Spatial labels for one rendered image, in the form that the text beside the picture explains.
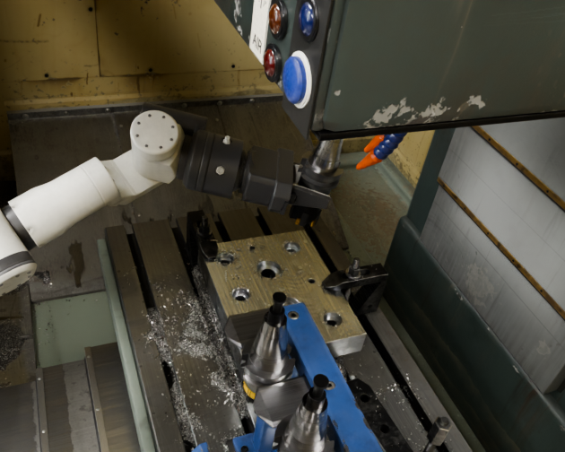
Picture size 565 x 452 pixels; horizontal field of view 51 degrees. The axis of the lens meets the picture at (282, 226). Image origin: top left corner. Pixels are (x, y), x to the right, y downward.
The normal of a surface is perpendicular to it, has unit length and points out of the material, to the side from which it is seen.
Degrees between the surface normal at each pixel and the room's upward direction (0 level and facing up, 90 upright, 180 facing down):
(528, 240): 90
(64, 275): 24
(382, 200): 0
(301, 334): 0
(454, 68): 90
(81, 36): 90
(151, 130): 33
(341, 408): 0
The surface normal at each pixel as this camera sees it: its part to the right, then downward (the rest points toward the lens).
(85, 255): 0.26, -0.44
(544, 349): -0.92, 0.14
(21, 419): 0.07, -0.84
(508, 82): 0.36, 0.63
